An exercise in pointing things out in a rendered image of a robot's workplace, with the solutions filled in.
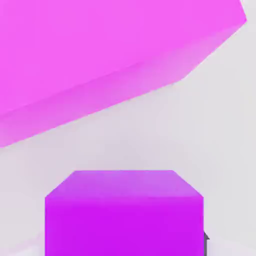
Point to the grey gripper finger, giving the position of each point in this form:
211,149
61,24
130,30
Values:
205,245

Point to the small purple cube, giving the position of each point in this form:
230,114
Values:
124,222

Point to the large pink box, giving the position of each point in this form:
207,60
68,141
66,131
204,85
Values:
96,50

